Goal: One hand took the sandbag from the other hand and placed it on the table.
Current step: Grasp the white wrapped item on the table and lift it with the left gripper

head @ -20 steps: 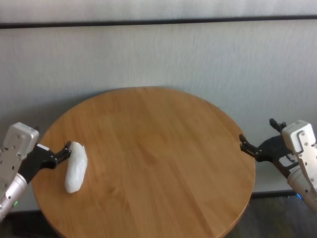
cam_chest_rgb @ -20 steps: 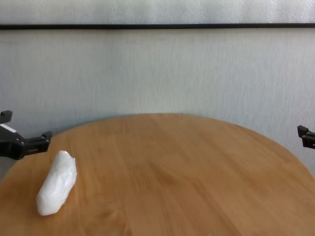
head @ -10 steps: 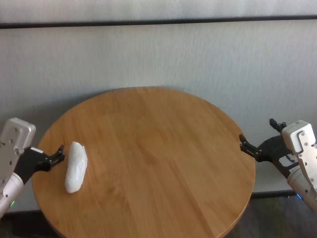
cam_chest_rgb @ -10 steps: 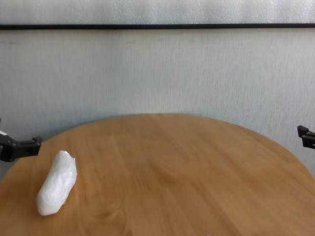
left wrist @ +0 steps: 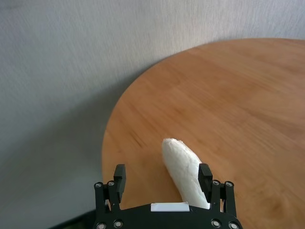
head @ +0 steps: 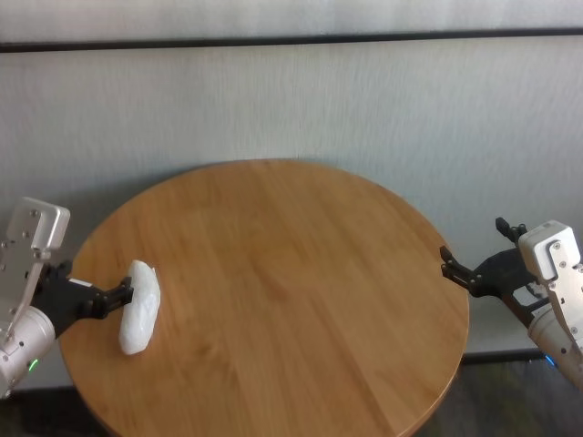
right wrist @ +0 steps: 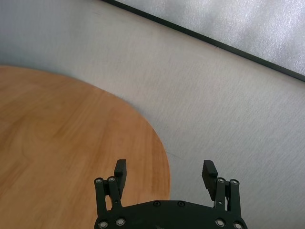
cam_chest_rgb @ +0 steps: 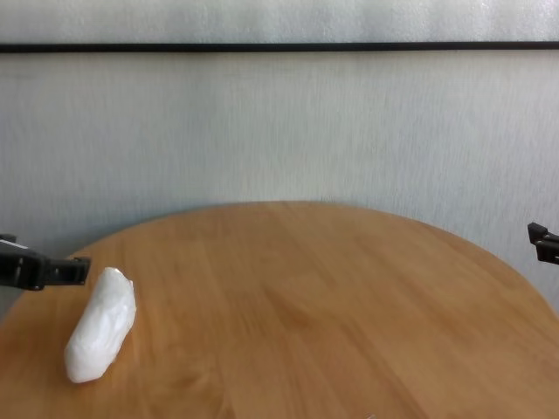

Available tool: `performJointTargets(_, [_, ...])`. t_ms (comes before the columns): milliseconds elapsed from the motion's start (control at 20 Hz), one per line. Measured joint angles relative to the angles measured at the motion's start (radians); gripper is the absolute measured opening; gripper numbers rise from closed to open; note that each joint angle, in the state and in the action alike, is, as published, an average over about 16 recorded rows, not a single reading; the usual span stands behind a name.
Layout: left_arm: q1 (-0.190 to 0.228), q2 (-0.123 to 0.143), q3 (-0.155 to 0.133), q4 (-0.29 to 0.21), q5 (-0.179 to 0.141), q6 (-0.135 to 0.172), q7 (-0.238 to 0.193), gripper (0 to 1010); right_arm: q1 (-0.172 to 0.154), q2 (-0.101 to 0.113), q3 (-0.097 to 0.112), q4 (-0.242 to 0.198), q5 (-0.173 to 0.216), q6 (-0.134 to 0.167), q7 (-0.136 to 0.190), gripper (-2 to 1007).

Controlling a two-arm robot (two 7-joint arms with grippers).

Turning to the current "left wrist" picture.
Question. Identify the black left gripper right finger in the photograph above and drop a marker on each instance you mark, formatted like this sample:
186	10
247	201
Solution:
205	179

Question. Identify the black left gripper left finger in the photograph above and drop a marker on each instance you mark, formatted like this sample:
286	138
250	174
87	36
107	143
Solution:
120	181

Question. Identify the white sandbag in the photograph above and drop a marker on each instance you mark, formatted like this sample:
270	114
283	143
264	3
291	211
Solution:
181	164

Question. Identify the black baseboard strip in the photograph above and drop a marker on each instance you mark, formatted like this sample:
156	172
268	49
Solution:
78	219

